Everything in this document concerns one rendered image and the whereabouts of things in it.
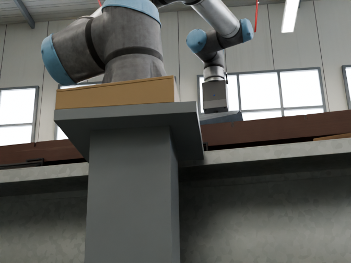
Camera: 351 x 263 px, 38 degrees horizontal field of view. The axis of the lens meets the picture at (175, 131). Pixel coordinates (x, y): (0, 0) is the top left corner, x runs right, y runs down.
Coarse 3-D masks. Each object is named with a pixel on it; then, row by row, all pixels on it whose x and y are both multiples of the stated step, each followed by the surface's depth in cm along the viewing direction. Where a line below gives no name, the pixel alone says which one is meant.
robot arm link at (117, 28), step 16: (112, 0) 101; (128, 0) 100; (144, 0) 101; (112, 16) 100; (128, 16) 99; (144, 16) 99; (96, 32) 101; (112, 32) 99; (128, 32) 97; (144, 32) 98; (160, 32) 103; (96, 48) 101; (112, 48) 98; (160, 48) 101
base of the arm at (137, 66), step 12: (132, 48) 96; (144, 48) 97; (108, 60) 98; (120, 60) 96; (132, 60) 95; (144, 60) 96; (156, 60) 98; (108, 72) 97; (120, 72) 94; (132, 72) 93; (144, 72) 94; (156, 72) 96
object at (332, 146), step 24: (288, 144) 104; (312, 144) 102; (336, 144) 101; (24, 168) 115; (48, 168) 113; (72, 168) 112; (192, 168) 117; (216, 168) 117; (240, 168) 117; (264, 168) 118; (288, 168) 118; (312, 168) 118; (336, 168) 119; (0, 192) 132; (24, 192) 132; (48, 192) 133; (72, 192) 132
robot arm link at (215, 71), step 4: (208, 68) 180; (212, 68) 180; (216, 68) 180; (220, 68) 180; (204, 72) 182; (208, 72) 180; (212, 72) 179; (216, 72) 179; (220, 72) 180; (224, 72) 182; (204, 76) 181; (208, 76) 179; (212, 76) 179; (216, 76) 179; (220, 76) 179; (224, 76) 181; (204, 80) 182
